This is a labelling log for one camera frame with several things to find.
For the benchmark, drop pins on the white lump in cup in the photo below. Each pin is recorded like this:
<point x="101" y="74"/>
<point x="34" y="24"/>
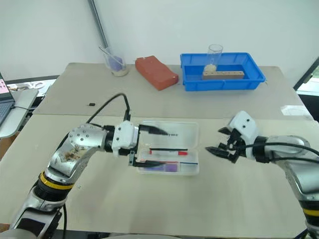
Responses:
<point x="210" y="68"/>

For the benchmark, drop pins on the clear glass beaker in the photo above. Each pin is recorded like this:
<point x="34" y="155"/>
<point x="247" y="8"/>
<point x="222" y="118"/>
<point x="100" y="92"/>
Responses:
<point x="119" y="67"/>

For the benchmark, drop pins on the clear plastic pencil case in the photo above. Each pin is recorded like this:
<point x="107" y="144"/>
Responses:
<point x="184" y="139"/>

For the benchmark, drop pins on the red marker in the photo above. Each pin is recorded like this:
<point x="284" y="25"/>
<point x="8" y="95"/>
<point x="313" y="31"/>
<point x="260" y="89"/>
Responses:
<point x="172" y="152"/>

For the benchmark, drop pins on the tall clear plastic cup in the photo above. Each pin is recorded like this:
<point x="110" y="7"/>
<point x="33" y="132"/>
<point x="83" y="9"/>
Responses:
<point x="214" y="56"/>

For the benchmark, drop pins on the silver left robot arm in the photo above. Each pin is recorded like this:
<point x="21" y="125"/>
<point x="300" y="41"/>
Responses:
<point x="74" y="149"/>

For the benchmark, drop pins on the purple marker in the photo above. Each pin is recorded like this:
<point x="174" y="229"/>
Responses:
<point x="169" y="168"/>

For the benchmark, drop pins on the blue plastic bin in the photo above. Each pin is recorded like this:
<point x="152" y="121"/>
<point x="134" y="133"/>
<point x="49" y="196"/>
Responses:
<point x="194" y="83"/>

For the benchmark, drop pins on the open laptop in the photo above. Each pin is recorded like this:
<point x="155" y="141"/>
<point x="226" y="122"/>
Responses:
<point x="5" y="99"/>

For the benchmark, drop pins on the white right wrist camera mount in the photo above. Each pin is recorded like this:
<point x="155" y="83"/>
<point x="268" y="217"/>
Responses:
<point x="245" y="125"/>

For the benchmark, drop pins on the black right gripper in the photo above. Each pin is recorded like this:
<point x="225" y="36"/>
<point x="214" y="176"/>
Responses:
<point x="236" y="148"/>

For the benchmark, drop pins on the purple object in beaker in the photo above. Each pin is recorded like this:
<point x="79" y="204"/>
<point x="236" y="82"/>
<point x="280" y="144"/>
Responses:
<point x="116" y="62"/>

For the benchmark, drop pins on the glass stirring rod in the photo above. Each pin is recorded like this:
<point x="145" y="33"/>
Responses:
<point x="111" y="56"/>

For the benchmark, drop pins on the grey metal pole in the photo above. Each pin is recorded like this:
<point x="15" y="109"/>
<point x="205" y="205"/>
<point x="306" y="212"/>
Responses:
<point x="99" y="25"/>

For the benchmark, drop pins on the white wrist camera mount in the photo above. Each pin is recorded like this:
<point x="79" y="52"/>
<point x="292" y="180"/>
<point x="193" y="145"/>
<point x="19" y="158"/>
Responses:
<point x="124" y="135"/>
<point x="245" y="125"/>

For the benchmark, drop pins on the small black clip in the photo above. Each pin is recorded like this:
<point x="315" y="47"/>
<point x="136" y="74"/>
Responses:
<point x="91" y="104"/>

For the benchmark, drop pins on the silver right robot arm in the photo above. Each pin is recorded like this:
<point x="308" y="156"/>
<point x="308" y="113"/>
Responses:
<point x="294" y="174"/>

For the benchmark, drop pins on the wooden block with holes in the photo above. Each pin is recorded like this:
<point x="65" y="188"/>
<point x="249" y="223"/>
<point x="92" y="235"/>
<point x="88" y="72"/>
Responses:
<point x="224" y="75"/>

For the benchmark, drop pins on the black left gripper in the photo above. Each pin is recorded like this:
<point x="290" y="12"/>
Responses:
<point x="132" y="156"/>

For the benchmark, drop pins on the red brick block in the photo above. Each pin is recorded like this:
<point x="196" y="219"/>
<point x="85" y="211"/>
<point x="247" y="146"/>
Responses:
<point x="155" y="71"/>

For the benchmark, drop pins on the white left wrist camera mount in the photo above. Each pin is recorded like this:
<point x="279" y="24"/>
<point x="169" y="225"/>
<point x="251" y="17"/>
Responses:
<point x="124" y="135"/>

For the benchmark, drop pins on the black metal frame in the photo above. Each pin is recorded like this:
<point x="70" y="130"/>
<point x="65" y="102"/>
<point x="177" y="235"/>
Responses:
<point x="305" y="74"/>

